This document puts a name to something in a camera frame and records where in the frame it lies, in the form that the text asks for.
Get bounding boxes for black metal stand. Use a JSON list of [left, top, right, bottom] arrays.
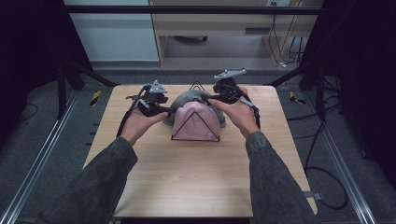
[[56, 58, 121, 119], [266, 61, 329, 121]]

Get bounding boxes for black floor cable loop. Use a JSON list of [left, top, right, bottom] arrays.
[[285, 102, 349, 211]]

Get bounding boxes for person's right hand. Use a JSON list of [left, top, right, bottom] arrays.
[[207, 86, 262, 140]]

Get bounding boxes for aluminium floor rail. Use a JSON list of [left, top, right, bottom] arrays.
[[303, 92, 378, 224], [0, 91, 80, 224]]

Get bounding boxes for grey knit beanie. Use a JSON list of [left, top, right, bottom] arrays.
[[162, 90, 228, 129]]

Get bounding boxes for thin dark floor cable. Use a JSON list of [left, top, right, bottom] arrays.
[[18, 102, 39, 123]]

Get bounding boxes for black wire rack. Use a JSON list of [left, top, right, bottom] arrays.
[[170, 80, 221, 143]]

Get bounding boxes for person's left hand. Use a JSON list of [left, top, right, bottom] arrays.
[[119, 106, 169, 147]]

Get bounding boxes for yellow-handled tool right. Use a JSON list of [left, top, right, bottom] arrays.
[[289, 91, 306, 106]]

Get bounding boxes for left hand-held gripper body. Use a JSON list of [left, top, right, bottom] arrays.
[[125, 79, 170, 118]]

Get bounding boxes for pink knit beanie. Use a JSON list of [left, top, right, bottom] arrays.
[[171, 101, 221, 142]]

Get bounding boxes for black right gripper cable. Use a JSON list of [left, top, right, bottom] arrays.
[[238, 95, 262, 131]]

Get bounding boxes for hanging black desk cables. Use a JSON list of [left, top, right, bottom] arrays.
[[268, 1, 305, 68]]

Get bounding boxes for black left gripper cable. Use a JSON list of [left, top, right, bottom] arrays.
[[115, 83, 152, 138]]

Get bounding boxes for white cabinet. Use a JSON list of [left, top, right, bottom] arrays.
[[63, 0, 161, 63]]

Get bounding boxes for grey metal bracket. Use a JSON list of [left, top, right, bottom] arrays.
[[303, 189, 324, 201]]

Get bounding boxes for black horizontal frame bar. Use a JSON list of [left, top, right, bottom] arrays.
[[63, 5, 325, 16]]

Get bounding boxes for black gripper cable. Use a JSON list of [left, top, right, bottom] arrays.
[[238, 95, 262, 131], [115, 83, 152, 138]]

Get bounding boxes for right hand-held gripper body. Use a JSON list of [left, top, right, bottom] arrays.
[[212, 67, 248, 105]]

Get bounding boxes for yellow black striped tape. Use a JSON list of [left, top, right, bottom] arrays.
[[89, 90, 103, 107]]

